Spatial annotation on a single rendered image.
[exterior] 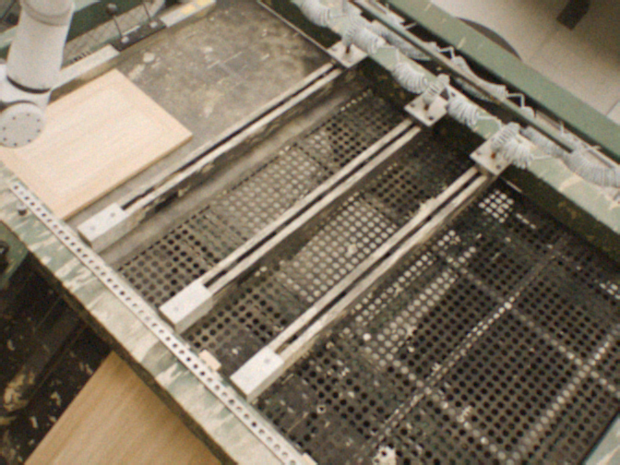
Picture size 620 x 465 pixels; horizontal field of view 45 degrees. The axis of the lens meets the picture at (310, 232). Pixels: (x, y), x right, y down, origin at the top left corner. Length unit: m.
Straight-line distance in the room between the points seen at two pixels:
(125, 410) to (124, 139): 0.79
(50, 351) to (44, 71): 1.27
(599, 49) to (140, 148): 5.59
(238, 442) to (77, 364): 0.69
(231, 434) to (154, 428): 0.40
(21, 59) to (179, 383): 0.96
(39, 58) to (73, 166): 1.16
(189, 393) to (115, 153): 0.81
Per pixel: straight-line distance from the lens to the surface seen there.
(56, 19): 1.12
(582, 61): 7.32
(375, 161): 2.28
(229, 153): 2.27
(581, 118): 2.84
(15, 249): 2.15
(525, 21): 7.35
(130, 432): 2.22
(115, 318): 1.97
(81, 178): 2.27
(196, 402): 1.85
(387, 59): 2.56
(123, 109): 2.44
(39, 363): 2.33
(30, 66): 1.17
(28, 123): 1.18
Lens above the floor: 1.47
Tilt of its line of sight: 5 degrees down
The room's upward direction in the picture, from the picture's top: 38 degrees clockwise
